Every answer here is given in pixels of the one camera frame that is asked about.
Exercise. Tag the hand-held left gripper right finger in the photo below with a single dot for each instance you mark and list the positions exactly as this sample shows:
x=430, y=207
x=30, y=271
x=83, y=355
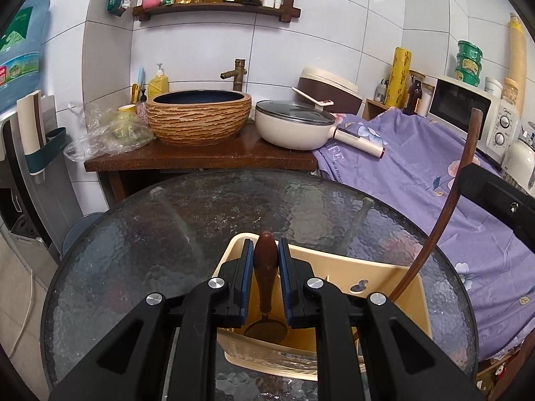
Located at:
x=284, y=267

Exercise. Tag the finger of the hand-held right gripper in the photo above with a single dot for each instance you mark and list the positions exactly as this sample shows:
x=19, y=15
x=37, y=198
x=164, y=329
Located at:
x=497, y=200

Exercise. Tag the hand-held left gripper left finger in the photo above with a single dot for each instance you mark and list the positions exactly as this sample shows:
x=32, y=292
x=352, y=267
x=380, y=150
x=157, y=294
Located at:
x=247, y=267

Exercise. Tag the brown wooden spoon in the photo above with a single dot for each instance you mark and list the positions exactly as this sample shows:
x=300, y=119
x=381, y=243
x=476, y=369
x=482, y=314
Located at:
x=266, y=259

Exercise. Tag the beige plastic utensil basket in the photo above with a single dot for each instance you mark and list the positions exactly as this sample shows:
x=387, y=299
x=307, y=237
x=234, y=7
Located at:
x=330, y=265

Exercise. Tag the brown wooden chopstick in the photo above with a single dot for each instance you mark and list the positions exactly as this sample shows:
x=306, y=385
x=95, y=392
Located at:
x=473, y=125

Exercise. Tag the white electric kettle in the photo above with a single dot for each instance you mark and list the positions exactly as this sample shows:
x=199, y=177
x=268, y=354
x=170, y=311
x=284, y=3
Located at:
x=520, y=158

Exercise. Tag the purple floral cloth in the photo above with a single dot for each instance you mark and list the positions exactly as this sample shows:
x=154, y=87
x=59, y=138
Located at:
x=418, y=167

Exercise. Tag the white microwave oven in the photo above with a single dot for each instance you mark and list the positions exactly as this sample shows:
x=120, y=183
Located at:
x=464, y=108

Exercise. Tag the white lidded jar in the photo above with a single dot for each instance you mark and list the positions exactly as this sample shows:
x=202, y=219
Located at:
x=493, y=87

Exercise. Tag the dark wooden counter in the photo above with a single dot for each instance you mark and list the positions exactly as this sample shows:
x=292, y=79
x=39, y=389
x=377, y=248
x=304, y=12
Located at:
x=200, y=156

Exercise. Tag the cream frying pan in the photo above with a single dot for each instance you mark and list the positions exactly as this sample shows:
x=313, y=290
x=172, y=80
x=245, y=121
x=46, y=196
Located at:
x=288, y=133

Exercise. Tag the brown glass bottle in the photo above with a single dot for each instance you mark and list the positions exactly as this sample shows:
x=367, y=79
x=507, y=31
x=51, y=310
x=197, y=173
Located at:
x=413, y=96

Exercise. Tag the tall cream textured roll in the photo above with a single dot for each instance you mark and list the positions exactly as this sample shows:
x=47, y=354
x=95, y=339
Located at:
x=517, y=50

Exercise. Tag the brown ribbed sink bowl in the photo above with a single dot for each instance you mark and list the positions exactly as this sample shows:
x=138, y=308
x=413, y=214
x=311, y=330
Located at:
x=199, y=123

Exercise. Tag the small wooden box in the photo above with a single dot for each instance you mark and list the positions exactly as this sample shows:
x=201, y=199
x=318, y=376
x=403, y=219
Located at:
x=372, y=109

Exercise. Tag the glass pan lid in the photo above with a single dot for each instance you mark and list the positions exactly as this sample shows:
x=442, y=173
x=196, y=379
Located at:
x=292, y=110

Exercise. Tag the yellow wrap roll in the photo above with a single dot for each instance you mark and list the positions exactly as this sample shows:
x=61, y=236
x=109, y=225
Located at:
x=398, y=77

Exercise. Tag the white rice paddle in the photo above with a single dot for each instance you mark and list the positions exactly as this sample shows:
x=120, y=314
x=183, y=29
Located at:
x=311, y=97

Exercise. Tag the brown white rice cooker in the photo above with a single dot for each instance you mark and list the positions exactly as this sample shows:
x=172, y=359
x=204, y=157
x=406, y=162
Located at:
x=334, y=85

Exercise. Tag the bronze bamboo faucet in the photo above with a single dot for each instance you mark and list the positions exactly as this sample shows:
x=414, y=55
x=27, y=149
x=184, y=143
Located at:
x=238, y=75

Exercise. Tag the clear plastic bag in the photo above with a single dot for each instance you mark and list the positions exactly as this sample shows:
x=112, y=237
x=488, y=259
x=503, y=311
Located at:
x=100, y=142

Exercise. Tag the yellow green cup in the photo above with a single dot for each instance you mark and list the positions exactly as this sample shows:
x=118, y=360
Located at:
x=126, y=113

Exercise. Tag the yellow soap pump bottle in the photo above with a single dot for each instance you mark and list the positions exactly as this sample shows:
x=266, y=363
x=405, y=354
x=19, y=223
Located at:
x=159, y=85

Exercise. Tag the white grey water dispenser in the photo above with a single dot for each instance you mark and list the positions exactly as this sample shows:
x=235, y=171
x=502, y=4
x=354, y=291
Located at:
x=60, y=175

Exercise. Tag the teal white storage holder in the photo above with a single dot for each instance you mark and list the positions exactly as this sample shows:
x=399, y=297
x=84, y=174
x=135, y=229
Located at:
x=48, y=150

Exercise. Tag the pink small bowl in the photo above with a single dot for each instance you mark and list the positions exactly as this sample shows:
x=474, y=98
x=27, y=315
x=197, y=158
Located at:
x=151, y=2

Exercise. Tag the blue water jug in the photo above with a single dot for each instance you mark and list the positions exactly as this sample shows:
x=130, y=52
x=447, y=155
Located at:
x=23, y=50

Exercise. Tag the dark wooden wall shelf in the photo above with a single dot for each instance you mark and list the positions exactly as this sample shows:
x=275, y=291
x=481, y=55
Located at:
x=217, y=8

